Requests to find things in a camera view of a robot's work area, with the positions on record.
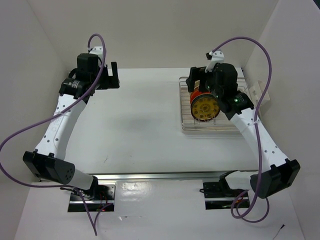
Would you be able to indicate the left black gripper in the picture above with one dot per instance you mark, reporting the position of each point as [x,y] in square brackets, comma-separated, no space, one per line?
[111,82]

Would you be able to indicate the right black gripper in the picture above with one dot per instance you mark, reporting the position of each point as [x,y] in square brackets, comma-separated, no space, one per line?
[197,73]

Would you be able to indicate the orange plate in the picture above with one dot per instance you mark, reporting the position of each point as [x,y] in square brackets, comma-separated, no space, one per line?
[196,94]

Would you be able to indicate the yellow patterned plate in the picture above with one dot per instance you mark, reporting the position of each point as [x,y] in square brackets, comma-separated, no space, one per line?
[204,109]

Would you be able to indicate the cream floral plate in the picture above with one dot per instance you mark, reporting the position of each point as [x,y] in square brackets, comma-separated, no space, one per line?
[196,85]

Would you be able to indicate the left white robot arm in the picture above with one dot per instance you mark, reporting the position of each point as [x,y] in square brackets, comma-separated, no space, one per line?
[47,161]

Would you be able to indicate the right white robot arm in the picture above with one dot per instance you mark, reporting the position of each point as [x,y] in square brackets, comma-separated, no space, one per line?
[276,171]

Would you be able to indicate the white cutlery holder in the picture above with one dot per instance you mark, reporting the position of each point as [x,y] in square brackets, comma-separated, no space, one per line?
[256,91]

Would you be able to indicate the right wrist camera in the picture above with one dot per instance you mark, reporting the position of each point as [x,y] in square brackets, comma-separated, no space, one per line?
[214,58]

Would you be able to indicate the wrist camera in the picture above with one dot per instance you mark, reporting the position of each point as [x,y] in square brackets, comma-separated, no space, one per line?
[96,50]
[214,58]

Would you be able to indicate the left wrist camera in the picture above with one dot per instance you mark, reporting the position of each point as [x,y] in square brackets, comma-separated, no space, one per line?
[96,50]

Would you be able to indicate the wire dish rack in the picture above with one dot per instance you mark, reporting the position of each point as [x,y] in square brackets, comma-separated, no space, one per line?
[220,124]

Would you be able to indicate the aluminium rail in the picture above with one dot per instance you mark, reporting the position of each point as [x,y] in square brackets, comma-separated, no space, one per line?
[161,176]

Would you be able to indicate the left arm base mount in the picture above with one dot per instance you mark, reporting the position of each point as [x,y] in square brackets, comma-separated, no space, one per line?
[104,198]

